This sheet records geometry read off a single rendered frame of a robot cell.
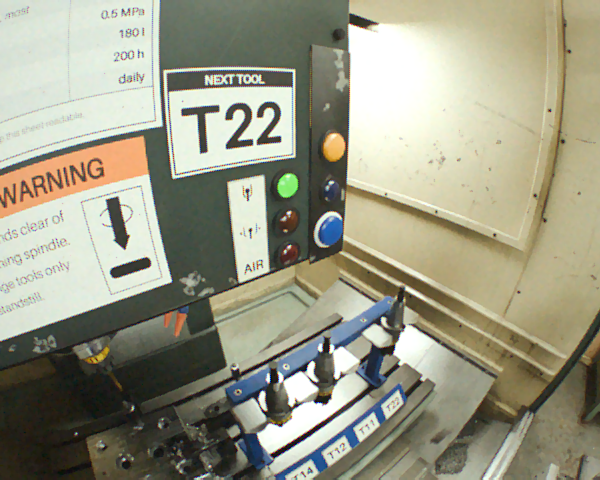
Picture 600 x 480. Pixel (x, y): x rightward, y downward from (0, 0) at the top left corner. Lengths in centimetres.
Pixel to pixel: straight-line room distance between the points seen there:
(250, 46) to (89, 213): 15
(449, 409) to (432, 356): 23
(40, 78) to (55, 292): 13
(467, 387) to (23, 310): 119
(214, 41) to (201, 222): 13
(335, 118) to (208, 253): 15
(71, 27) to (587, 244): 100
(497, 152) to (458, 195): 20
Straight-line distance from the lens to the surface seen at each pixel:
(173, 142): 19
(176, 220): 20
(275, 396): 50
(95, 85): 19
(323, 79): 25
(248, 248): 23
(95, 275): 21
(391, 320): 67
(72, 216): 19
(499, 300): 103
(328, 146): 24
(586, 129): 88
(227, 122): 20
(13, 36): 21
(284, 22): 23
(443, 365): 120
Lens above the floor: 168
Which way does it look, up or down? 27 degrees down
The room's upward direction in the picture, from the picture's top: straight up
